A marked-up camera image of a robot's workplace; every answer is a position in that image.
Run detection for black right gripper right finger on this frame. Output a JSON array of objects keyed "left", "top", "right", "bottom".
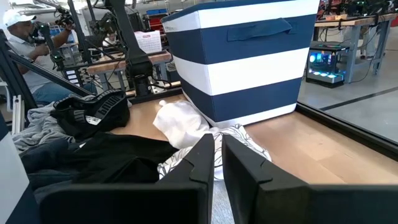
[{"left": 221, "top": 133, "right": 312, "bottom": 224}]

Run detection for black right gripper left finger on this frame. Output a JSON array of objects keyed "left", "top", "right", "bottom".
[{"left": 157, "top": 133, "right": 216, "bottom": 185}]

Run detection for white leaf-print cloth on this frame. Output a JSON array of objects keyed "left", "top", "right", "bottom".
[{"left": 157, "top": 123, "right": 273, "bottom": 182}]

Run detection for plain white garment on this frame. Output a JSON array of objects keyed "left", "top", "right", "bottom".
[{"left": 152, "top": 99, "right": 211, "bottom": 150}]

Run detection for black garment with lettered waistband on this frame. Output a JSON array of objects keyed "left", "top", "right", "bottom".
[{"left": 50, "top": 89, "right": 131, "bottom": 141}]

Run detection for grey sweatshirt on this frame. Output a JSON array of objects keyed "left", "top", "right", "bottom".
[{"left": 11, "top": 95, "right": 97, "bottom": 153}]

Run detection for striped fabric basket with label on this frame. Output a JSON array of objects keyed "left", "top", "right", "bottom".
[{"left": 160, "top": 0, "right": 321, "bottom": 129}]

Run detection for wooden top workbench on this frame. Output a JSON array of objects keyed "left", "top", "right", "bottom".
[
  {"left": 313, "top": 12, "right": 398, "bottom": 84},
  {"left": 86, "top": 50, "right": 174, "bottom": 93}
]

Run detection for white paper sign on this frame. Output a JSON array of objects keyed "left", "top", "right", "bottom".
[{"left": 134, "top": 30, "right": 163, "bottom": 54}]

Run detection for glass computer case with lights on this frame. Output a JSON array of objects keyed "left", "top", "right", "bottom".
[{"left": 305, "top": 42, "right": 351, "bottom": 89}]

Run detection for red storage bins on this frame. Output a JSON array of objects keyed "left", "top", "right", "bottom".
[{"left": 148, "top": 17, "right": 165, "bottom": 32}]

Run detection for blue storage bin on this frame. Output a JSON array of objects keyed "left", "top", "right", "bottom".
[{"left": 145, "top": 8, "right": 171, "bottom": 16}]

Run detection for navy white striped fabric basket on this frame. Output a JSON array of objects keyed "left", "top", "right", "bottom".
[{"left": 0, "top": 111, "right": 41, "bottom": 224}]

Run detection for silver aluminium bar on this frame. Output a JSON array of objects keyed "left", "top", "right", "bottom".
[{"left": 11, "top": 94, "right": 26, "bottom": 135}]

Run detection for person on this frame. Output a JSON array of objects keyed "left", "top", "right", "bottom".
[{"left": 0, "top": 8, "right": 99, "bottom": 106}]

